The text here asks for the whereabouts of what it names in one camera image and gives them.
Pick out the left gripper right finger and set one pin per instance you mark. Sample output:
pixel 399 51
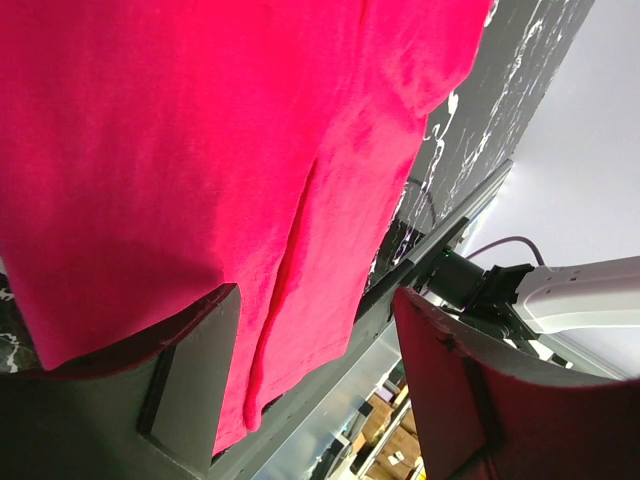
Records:
pixel 484 410

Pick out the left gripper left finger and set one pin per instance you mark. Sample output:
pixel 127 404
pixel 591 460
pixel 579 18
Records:
pixel 146 407

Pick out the pink red t shirt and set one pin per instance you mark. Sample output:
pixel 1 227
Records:
pixel 153 151

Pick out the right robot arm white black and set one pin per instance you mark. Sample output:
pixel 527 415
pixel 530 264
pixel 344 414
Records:
pixel 527 303

